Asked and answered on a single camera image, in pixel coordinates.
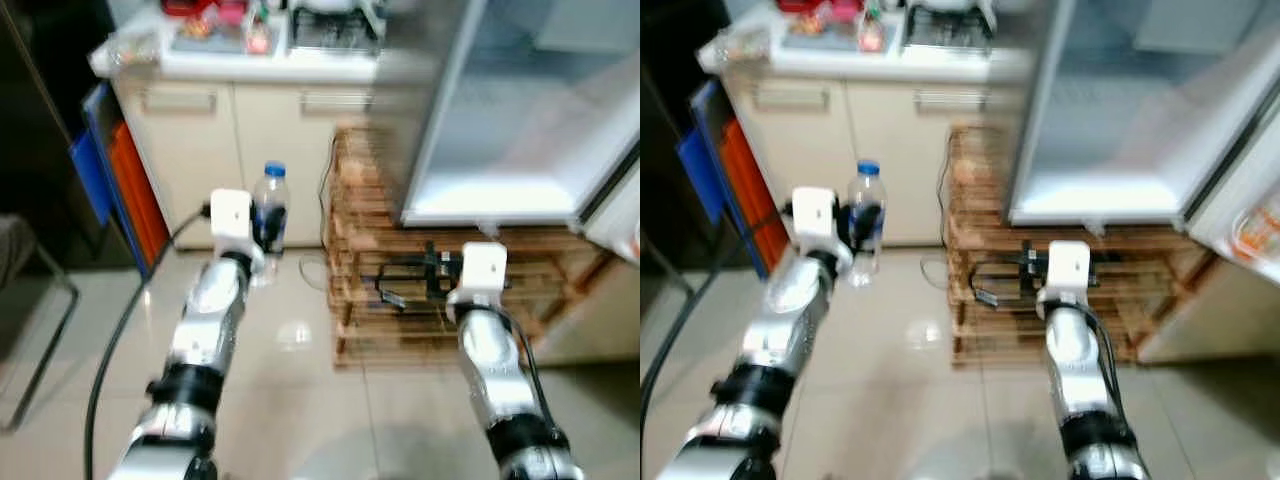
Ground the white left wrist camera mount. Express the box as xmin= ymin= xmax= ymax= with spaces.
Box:
xmin=208 ymin=188 xmax=267 ymax=273
xmin=790 ymin=186 xmax=853 ymax=269

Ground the clear plastic bag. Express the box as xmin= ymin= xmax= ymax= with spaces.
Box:
xmin=703 ymin=26 xmax=773 ymax=73
xmin=94 ymin=28 xmax=163 ymax=77

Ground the orange flat board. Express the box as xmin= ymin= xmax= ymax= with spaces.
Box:
xmin=107 ymin=120 xmax=172 ymax=268
xmin=719 ymin=117 xmax=788 ymax=267

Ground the metal cabinet door handle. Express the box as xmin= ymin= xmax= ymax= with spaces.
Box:
xmin=914 ymin=88 xmax=987 ymax=111
xmin=299 ymin=90 xmax=374 ymax=113

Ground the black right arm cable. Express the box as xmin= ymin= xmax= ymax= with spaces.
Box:
xmin=1083 ymin=304 xmax=1129 ymax=426
xmin=498 ymin=304 xmax=549 ymax=426

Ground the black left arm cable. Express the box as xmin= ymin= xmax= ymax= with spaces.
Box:
xmin=640 ymin=203 xmax=801 ymax=426
xmin=84 ymin=204 xmax=217 ymax=480

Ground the orange food packet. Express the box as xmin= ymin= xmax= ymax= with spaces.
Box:
xmin=1232 ymin=203 xmax=1280 ymax=263

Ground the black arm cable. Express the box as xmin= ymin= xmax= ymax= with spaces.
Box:
xmin=498 ymin=304 xmax=549 ymax=426
xmin=84 ymin=204 xmax=217 ymax=480
xmin=640 ymin=203 xmax=801 ymax=426
xmin=1083 ymin=304 xmax=1129 ymax=426

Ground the open white fridge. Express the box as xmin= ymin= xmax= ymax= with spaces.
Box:
xmin=372 ymin=0 xmax=641 ymax=229
xmin=985 ymin=0 xmax=1280 ymax=229

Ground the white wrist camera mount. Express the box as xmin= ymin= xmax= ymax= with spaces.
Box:
xmin=208 ymin=188 xmax=267 ymax=273
xmin=461 ymin=242 xmax=510 ymax=303
xmin=1045 ymin=240 xmax=1093 ymax=303
xmin=790 ymin=186 xmax=853 ymax=269

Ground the metal frame chair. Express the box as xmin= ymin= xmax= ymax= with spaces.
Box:
xmin=0 ymin=213 xmax=82 ymax=433

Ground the cream kitchen cabinet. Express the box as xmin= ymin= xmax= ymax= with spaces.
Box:
xmin=90 ymin=38 xmax=421 ymax=253
xmin=697 ymin=34 xmax=1036 ymax=249

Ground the clear blue-capped water bottle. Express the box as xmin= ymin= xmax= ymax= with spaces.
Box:
xmin=846 ymin=159 xmax=888 ymax=290
xmin=251 ymin=161 xmax=292 ymax=288

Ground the wooden slat pallet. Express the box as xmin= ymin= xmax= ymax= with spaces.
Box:
xmin=324 ymin=124 xmax=617 ymax=370
xmin=940 ymin=124 xmax=1217 ymax=368

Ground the white fridge door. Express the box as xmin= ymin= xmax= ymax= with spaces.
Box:
xmin=1133 ymin=128 xmax=1280 ymax=367
xmin=538 ymin=140 xmax=641 ymax=368

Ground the tray of food packets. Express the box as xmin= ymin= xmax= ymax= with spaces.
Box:
xmin=776 ymin=0 xmax=903 ymax=53
xmin=162 ymin=0 xmax=288 ymax=57

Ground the blue flat board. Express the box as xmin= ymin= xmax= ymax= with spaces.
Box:
xmin=68 ymin=83 xmax=153 ymax=279
xmin=674 ymin=79 xmax=763 ymax=273

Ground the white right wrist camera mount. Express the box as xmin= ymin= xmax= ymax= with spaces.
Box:
xmin=461 ymin=242 xmax=510 ymax=303
xmin=1045 ymin=240 xmax=1093 ymax=303

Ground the gas stove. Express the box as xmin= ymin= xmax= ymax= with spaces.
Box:
xmin=902 ymin=0 xmax=998 ymax=53
xmin=288 ymin=0 xmax=387 ymax=57

